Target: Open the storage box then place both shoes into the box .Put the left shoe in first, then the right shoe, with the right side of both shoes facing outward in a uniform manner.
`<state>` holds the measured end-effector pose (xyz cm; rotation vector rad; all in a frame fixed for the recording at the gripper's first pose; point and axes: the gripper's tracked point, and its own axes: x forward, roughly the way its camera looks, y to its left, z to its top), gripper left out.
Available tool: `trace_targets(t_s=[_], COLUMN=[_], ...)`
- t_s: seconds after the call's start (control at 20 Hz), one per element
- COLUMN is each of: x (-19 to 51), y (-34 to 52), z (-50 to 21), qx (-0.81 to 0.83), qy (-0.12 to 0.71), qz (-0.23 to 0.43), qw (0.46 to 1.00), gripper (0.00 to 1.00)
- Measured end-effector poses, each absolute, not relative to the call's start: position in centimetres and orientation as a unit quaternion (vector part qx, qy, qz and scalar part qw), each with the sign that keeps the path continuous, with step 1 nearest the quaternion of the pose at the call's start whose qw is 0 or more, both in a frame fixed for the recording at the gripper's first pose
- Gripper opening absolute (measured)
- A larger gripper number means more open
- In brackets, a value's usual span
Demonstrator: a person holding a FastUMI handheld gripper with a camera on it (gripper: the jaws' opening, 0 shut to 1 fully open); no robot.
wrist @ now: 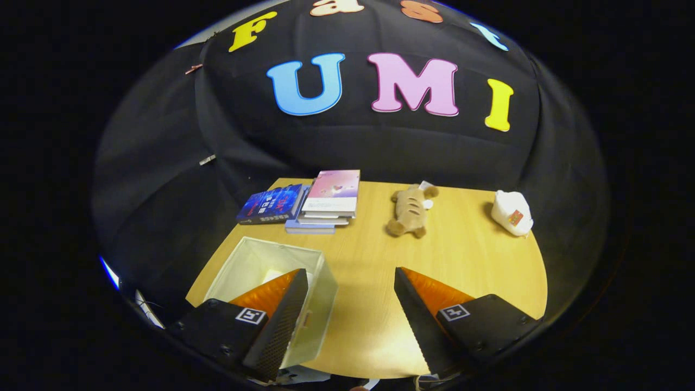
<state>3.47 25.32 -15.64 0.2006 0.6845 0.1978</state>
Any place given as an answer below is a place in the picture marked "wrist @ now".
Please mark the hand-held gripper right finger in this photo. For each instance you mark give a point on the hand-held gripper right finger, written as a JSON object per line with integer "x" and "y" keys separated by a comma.
{"x": 421, "y": 326}

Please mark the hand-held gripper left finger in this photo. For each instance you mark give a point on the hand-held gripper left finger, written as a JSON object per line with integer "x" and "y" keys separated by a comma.
{"x": 282, "y": 326}

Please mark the cream fabric storage box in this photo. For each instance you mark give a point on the cream fabric storage box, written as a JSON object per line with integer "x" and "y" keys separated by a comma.
{"x": 320, "y": 304}

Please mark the pale blue book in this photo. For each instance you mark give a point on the pale blue book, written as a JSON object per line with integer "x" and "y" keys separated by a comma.
{"x": 309, "y": 229}

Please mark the brown bread plush toy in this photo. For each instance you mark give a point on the brown bread plush toy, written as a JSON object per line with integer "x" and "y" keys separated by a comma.
{"x": 408, "y": 209}

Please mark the dark blue book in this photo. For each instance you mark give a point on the dark blue book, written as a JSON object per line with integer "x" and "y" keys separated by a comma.
{"x": 269, "y": 203}

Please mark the white and black device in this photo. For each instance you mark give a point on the white and black device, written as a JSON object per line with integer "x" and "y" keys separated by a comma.
{"x": 147, "y": 309}

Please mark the white plush toy red label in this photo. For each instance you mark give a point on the white plush toy red label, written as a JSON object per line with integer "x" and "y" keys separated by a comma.
{"x": 507, "y": 209}

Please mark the pink cover book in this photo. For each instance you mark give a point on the pink cover book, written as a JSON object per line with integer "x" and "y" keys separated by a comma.
{"x": 334, "y": 187}

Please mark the computer monitor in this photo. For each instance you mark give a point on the computer monitor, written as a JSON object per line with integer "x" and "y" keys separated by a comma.
{"x": 108, "y": 271}

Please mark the silver clip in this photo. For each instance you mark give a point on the silver clip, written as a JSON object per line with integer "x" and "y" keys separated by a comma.
{"x": 207, "y": 159}

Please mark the black backdrop cloth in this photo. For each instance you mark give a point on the black backdrop cloth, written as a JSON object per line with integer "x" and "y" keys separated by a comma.
{"x": 353, "y": 146}

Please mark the copper clip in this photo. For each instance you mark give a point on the copper clip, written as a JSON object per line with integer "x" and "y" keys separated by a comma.
{"x": 193, "y": 68}

